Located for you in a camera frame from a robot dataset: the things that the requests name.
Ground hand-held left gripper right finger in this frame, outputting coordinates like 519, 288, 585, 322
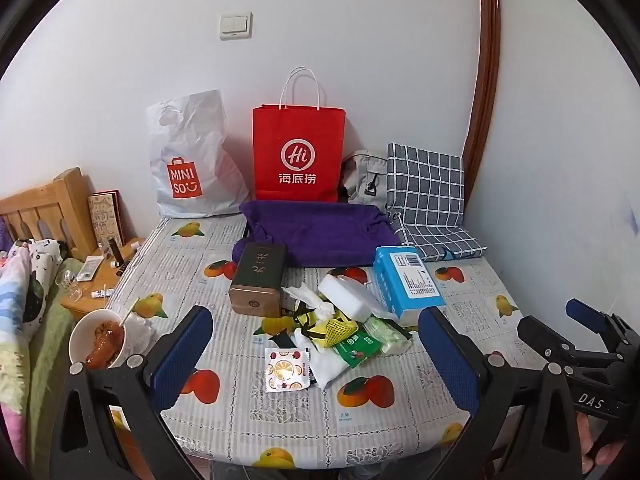
418, 306, 585, 480

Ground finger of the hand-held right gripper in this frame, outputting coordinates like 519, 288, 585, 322
566, 298, 615, 335
517, 315, 577, 362

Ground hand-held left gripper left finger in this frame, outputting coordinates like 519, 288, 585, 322
50, 306, 215, 480

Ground light green packet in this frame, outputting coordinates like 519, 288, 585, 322
362, 314, 414, 354

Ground fruit printed white packet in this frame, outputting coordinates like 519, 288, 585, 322
263, 347, 312, 392

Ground white sponge block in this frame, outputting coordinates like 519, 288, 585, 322
318, 273, 372, 322

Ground purple towel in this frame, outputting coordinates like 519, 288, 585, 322
232, 199, 402, 269

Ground person's right hand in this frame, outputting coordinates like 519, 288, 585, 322
575, 410, 620, 467

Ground crumpled white plastic wrap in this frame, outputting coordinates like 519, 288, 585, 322
122, 315, 162, 359

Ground bamboo skewer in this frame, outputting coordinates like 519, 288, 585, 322
119, 296, 141, 327

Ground paper bowl with food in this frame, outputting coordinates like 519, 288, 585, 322
68, 308, 137, 371

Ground blue tissue box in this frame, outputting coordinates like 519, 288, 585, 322
373, 245, 448, 325

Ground dark green rectangular box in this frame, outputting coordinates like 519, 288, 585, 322
228, 241, 288, 319

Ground wooden nightstand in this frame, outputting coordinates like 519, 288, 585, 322
59, 237, 146, 322

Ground clear glass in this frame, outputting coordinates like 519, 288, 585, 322
54, 267, 84, 302

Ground green blanket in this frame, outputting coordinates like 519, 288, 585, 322
27, 260, 84, 467

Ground patterned tan book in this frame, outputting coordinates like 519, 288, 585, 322
88, 189, 126, 256

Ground grey checked cushion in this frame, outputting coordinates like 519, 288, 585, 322
384, 142, 489, 263

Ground colourful printed quilt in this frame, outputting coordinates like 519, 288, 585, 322
0, 237, 67, 472

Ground wooden bed headboard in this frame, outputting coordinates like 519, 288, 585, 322
0, 167, 99, 261

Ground grey backpack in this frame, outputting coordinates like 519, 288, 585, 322
339, 149, 392, 206

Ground red paper bag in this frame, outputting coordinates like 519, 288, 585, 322
251, 66, 347, 203

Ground white wall light switch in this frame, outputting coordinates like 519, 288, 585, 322
220, 13, 254, 40

